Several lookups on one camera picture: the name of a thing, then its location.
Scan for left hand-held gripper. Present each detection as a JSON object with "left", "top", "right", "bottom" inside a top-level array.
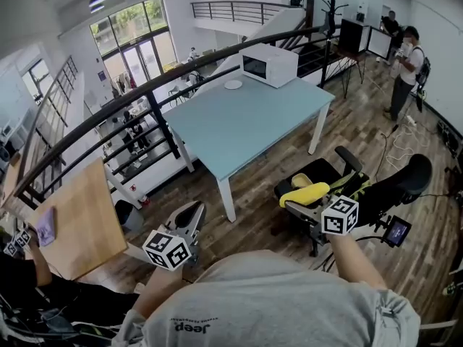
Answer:
[{"left": 143, "top": 201, "right": 207, "bottom": 271}]

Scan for white framed panel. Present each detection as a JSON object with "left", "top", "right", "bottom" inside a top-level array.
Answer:
[{"left": 367, "top": 25, "right": 394, "bottom": 59}]

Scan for yellow banana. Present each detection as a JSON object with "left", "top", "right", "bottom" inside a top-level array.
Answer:
[{"left": 279, "top": 181, "right": 330, "bottom": 207}]

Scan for grey trash bin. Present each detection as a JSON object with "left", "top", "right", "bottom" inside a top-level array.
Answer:
[{"left": 114, "top": 200, "right": 145, "bottom": 233}]

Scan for white microwave oven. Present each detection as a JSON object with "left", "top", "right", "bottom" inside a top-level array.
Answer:
[{"left": 239, "top": 43, "right": 300, "bottom": 89}]

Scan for black coat rack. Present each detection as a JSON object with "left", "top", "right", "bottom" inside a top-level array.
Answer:
[{"left": 320, "top": 0, "right": 350, "bottom": 90}]

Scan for black cabinet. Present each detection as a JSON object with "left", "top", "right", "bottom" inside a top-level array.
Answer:
[{"left": 339, "top": 18, "right": 370, "bottom": 54}]

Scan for small black monitor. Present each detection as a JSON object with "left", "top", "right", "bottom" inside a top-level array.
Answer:
[{"left": 382, "top": 215, "right": 413, "bottom": 247}]

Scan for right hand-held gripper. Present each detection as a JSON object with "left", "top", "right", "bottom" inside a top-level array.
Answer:
[{"left": 284, "top": 194, "right": 360, "bottom": 256}]

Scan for black balcony railing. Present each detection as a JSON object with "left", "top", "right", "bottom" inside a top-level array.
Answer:
[
  {"left": 190, "top": 1, "right": 308, "bottom": 27},
  {"left": 16, "top": 55, "right": 79, "bottom": 194}
]

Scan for black curved railing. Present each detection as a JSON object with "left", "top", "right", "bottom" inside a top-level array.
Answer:
[{"left": 14, "top": 23, "right": 362, "bottom": 211}]

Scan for person's left forearm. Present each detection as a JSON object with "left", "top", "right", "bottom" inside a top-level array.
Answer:
[{"left": 132, "top": 262, "right": 184, "bottom": 320}]

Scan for wooden desk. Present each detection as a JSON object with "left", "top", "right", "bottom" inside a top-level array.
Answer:
[{"left": 0, "top": 156, "right": 143, "bottom": 281}]

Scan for light blue table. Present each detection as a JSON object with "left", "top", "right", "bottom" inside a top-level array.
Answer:
[{"left": 162, "top": 73, "right": 336, "bottom": 223}]

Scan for yellow-green bag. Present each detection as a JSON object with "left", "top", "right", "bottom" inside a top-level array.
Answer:
[{"left": 327, "top": 173, "right": 373, "bottom": 200}]

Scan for side table with hairpin legs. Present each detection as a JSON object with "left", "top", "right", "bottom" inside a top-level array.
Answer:
[{"left": 336, "top": 47, "right": 368, "bottom": 99}]

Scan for pale yellow pad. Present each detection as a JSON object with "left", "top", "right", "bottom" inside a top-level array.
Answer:
[{"left": 291, "top": 173, "right": 314, "bottom": 190}]

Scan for person's grey shirt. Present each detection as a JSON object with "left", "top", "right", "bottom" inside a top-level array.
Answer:
[{"left": 115, "top": 249, "right": 422, "bottom": 347}]

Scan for person's right forearm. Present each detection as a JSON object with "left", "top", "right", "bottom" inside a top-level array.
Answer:
[{"left": 327, "top": 231, "right": 390, "bottom": 291}]

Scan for white floor cable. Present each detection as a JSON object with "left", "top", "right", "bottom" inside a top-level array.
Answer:
[{"left": 385, "top": 123, "right": 431, "bottom": 169}]

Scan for glass entrance doors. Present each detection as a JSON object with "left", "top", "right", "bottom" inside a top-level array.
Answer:
[{"left": 89, "top": 0, "right": 178, "bottom": 88}]

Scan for purple cloth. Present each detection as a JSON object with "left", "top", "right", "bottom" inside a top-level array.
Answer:
[{"left": 35, "top": 206, "right": 59, "bottom": 248}]

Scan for black office chair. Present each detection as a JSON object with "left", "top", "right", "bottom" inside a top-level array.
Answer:
[{"left": 273, "top": 145, "right": 433, "bottom": 258}]

